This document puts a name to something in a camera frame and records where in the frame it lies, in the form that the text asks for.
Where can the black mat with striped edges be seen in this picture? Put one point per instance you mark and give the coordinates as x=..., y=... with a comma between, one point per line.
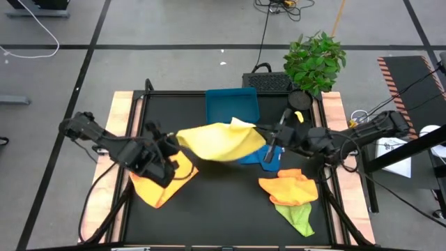
x=407, y=76

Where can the grey desk base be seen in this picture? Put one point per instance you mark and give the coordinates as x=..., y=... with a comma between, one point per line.
x=35, y=14

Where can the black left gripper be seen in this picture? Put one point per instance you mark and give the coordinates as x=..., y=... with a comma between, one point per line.
x=155, y=160

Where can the black slanted beam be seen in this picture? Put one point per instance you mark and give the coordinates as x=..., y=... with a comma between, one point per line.
x=418, y=144

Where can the black upright post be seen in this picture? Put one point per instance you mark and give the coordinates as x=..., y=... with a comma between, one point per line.
x=373, y=195

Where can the pale yellow microfiber towel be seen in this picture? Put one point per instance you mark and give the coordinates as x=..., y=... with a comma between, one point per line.
x=219, y=141

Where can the grey floor bar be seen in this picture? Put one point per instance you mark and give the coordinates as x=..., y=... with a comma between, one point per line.
x=14, y=100

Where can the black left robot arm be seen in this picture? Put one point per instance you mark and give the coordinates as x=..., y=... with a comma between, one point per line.
x=104, y=139

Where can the white paper sheet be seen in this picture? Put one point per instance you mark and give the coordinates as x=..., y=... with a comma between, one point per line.
x=400, y=167

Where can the light wooden table board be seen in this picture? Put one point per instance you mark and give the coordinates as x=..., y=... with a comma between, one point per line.
x=353, y=195
x=120, y=104

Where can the green potted plant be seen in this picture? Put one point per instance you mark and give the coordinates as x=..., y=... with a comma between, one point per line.
x=313, y=62

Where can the black perforated metal box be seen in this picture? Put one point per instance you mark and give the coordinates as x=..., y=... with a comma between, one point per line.
x=265, y=82

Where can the blue plastic bin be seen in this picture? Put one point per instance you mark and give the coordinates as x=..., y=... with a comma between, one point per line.
x=226, y=104

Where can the black aluminium table frame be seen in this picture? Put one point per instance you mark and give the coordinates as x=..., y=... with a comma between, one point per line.
x=174, y=93

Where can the lime green microfiber towel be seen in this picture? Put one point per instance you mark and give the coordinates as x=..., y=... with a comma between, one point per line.
x=299, y=218

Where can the yellow-orange microfiber towel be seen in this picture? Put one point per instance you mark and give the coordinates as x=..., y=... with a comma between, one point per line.
x=153, y=193

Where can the yellow tag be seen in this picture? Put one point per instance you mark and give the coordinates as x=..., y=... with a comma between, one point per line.
x=299, y=116

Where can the orange microfiber towel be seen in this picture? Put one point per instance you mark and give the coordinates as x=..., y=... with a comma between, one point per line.
x=291, y=190

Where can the white round object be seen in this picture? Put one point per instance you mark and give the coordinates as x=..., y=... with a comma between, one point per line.
x=430, y=129

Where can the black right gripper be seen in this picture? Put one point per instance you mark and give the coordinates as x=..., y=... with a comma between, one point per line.
x=291, y=137

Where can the blue microfiber towel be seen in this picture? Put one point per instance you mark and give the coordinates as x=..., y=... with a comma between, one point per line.
x=254, y=158

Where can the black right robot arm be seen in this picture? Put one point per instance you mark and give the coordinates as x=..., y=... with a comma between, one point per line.
x=366, y=130

